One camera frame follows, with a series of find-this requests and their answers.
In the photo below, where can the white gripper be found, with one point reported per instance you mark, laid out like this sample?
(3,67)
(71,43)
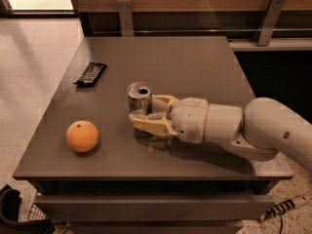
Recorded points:
(189,118)

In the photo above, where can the silver redbull can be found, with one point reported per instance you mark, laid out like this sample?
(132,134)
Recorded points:
(140,98)

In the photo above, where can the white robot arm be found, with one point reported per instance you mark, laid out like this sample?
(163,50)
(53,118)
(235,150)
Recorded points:
(259,131)

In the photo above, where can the black candy bar wrapper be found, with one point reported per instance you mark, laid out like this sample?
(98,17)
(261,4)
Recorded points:
(90,75)

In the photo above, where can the orange fruit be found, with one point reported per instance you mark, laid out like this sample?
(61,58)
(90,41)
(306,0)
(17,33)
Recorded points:
(82,136)

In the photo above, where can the grey drawer cabinet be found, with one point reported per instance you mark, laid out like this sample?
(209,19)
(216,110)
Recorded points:
(121,163)

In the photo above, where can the grey cabinet drawer front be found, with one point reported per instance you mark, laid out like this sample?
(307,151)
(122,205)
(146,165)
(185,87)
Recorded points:
(154,207)

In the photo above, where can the striped power strip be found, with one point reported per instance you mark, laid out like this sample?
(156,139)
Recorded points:
(285,206)

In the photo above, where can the left metal bracket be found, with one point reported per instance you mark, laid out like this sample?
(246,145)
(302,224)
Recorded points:
(126,18)

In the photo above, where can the metal bracket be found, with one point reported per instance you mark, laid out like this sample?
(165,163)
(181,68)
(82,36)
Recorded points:
(270,19)
(126,18)

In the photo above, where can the right metal bracket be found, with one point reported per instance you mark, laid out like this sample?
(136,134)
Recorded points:
(270,19)

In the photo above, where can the wire mesh basket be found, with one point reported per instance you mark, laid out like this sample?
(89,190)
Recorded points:
(35,213)

